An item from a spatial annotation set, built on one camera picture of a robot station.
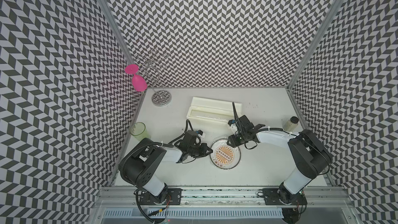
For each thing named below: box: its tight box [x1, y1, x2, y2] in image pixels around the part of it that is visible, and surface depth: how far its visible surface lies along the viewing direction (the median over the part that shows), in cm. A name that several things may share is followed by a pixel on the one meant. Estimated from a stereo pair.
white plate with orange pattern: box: [209, 138, 241, 170], surface depth 88 cm
